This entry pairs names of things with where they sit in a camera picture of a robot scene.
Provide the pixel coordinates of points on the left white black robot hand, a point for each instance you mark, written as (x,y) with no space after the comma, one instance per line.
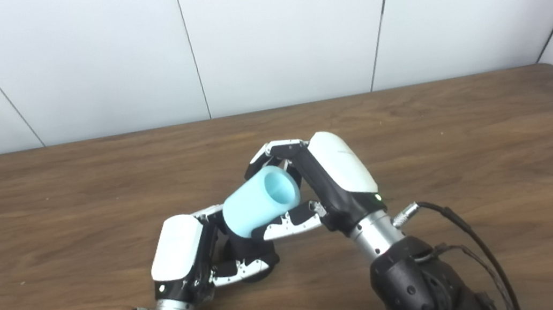
(176,250)

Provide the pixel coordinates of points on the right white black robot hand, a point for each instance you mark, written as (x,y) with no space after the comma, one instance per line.
(343,167)

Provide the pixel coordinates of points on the black funnel-shaped nozzle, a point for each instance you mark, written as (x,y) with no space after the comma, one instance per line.
(247,251)

